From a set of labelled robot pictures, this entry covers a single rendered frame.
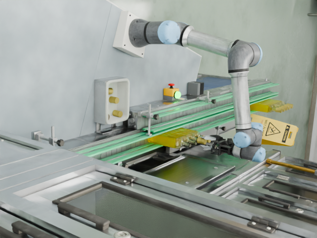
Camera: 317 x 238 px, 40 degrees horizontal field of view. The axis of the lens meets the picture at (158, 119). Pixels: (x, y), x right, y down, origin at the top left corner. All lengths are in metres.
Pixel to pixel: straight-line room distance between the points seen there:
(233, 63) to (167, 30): 0.39
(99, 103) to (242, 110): 0.71
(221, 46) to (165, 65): 0.58
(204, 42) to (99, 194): 1.28
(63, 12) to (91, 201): 1.15
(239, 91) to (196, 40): 0.40
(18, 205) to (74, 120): 1.15
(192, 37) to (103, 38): 0.45
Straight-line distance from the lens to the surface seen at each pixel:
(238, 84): 2.04
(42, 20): 1.99
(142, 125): 2.37
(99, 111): 2.22
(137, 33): 2.28
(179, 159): 2.47
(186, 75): 2.89
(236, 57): 2.04
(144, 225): 1.00
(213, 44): 2.23
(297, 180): 2.44
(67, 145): 2.06
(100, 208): 1.08
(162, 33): 2.20
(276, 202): 2.10
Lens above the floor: 2.30
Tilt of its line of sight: 35 degrees down
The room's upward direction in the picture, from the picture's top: 102 degrees clockwise
